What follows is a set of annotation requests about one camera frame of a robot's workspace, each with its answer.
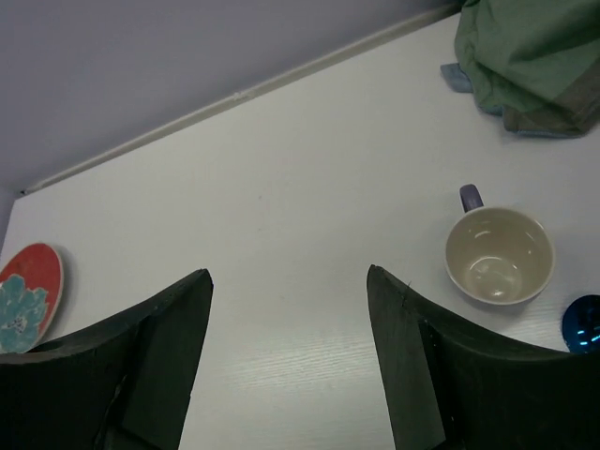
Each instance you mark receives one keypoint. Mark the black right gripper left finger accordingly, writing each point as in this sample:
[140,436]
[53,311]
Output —
[121,383]

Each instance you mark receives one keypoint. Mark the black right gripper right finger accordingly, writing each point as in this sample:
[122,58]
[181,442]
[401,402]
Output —
[450,383]

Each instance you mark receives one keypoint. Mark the green beige patchwork cloth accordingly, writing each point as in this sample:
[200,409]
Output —
[535,64]

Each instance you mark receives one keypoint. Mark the purple mug cream inside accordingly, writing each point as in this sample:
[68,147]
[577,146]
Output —
[497,255]

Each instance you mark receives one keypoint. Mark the red floral plate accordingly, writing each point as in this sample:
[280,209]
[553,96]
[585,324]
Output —
[31,291]

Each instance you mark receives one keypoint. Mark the blue metallic spoon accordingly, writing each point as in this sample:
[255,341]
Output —
[581,326]

